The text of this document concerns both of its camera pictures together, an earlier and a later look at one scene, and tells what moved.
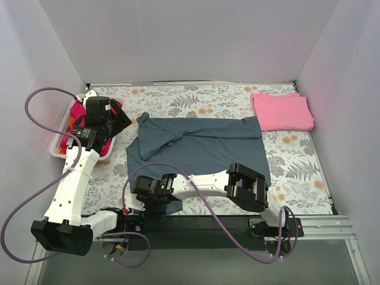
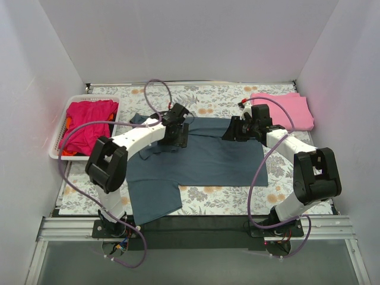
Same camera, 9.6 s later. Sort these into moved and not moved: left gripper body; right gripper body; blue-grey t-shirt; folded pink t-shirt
Moved: right gripper body; left gripper body
Not moved: folded pink t-shirt; blue-grey t-shirt
